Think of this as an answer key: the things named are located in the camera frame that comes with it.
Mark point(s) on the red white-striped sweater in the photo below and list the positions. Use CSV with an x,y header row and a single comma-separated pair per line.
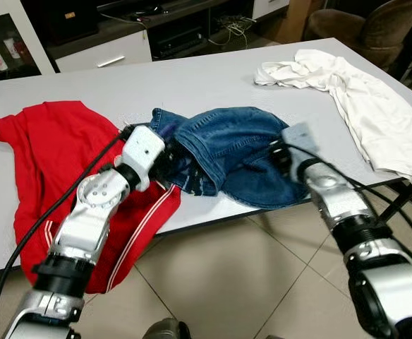
x,y
51,141

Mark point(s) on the plain white shirt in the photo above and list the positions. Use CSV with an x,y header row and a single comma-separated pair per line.
x,y
361,106

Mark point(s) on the black media shelf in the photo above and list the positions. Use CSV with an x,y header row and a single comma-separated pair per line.
x,y
185,39

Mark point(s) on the white drawer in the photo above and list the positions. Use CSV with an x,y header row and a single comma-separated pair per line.
x,y
100,53

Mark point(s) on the brown armchair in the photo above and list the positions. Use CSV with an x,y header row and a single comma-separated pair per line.
x,y
382,32

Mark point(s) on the white glass-door cabinet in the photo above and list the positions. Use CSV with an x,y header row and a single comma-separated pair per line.
x,y
8,49

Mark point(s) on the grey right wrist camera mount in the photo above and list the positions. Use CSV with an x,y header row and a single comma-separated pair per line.
x,y
301,138

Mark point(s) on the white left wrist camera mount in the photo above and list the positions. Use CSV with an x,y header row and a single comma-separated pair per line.
x,y
142,152

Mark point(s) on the black table leg frame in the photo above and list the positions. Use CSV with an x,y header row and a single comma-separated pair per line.
x,y
396,201

